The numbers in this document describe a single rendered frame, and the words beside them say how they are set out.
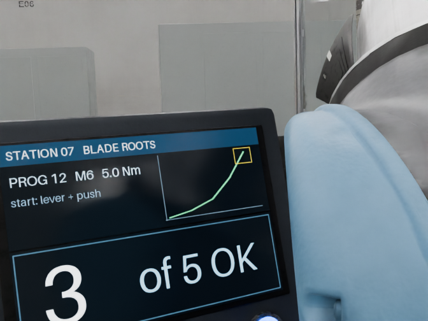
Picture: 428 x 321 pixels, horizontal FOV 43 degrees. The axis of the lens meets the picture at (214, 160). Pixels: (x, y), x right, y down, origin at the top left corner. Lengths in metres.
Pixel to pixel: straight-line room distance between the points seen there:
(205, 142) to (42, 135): 0.10
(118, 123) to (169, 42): 6.08
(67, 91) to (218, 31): 2.59
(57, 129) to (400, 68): 0.19
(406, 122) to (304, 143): 0.03
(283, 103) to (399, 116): 6.38
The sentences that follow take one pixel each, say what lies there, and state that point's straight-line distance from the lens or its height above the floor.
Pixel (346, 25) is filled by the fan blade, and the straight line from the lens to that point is 1.35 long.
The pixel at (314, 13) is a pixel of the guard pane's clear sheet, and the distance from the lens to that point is 2.42.
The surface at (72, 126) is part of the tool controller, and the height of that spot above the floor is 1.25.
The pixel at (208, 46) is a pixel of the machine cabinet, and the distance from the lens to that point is 6.42.
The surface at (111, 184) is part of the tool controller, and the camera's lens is 0.31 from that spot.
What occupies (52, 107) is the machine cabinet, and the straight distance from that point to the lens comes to 8.05.
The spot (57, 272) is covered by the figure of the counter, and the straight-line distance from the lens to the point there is 0.30.
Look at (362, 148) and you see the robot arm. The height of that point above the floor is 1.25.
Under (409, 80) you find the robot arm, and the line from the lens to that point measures 0.20.
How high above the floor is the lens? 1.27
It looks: 7 degrees down
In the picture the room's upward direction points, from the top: 2 degrees counter-clockwise
